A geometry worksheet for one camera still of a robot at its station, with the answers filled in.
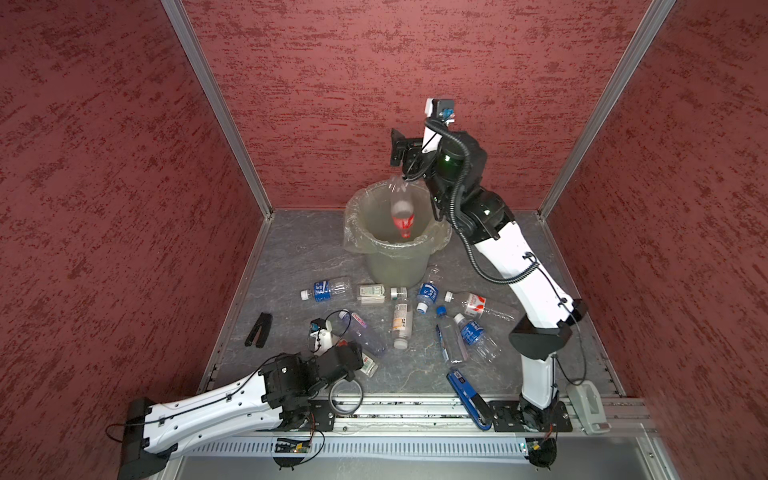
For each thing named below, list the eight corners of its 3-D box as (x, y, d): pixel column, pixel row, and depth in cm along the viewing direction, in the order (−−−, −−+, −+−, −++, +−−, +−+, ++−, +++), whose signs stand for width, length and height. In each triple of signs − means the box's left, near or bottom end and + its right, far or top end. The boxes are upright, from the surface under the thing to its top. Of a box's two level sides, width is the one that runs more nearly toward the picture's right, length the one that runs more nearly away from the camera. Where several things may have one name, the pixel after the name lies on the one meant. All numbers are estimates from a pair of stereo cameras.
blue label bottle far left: (306, 309, 95) (301, 299, 91) (305, 293, 99) (300, 283, 94) (355, 297, 98) (353, 288, 93) (352, 283, 102) (350, 273, 97)
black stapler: (248, 346, 88) (244, 342, 85) (263, 315, 94) (260, 311, 92) (261, 349, 87) (258, 345, 85) (276, 318, 93) (273, 314, 91)
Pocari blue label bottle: (487, 367, 82) (490, 363, 79) (449, 324, 90) (451, 319, 87) (499, 355, 84) (504, 351, 81) (461, 314, 92) (464, 309, 89)
